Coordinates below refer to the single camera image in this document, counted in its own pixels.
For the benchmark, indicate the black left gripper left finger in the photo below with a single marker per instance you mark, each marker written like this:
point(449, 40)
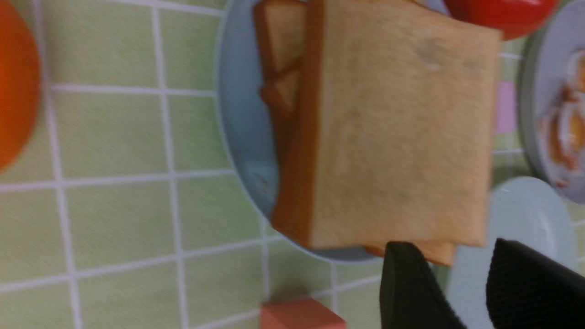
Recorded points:
point(409, 296)

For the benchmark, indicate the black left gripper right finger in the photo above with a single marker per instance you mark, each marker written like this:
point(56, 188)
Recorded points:
point(527, 290)

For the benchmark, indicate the toast slice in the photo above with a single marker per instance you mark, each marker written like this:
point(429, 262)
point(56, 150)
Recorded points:
point(393, 135)
point(280, 32)
point(440, 253)
point(280, 96)

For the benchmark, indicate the fried egg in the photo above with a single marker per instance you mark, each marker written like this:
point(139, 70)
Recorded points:
point(562, 135)
point(574, 85)

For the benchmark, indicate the teal empty front plate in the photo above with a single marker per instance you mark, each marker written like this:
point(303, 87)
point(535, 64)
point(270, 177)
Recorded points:
point(523, 209)

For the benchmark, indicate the salmon red cube block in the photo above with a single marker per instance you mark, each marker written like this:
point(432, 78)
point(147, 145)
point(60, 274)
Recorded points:
point(299, 314)

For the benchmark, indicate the pink cube block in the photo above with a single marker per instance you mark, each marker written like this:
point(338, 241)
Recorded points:
point(506, 110)

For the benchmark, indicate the grey plate with eggs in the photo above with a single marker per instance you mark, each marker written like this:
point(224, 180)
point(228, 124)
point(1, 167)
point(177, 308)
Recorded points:
point(542, 78)

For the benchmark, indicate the blue plate under bread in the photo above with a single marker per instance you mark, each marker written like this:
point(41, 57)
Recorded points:
point(244, 117)

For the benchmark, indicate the red tomato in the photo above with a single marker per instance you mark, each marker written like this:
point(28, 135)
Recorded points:
point(514, 18)

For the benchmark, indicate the green checkered tablecloth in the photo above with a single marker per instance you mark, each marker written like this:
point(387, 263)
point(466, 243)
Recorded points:
point(124, 211)

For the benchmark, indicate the orange mandarin fruit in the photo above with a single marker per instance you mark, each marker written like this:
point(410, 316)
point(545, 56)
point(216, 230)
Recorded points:
point(20, 83)

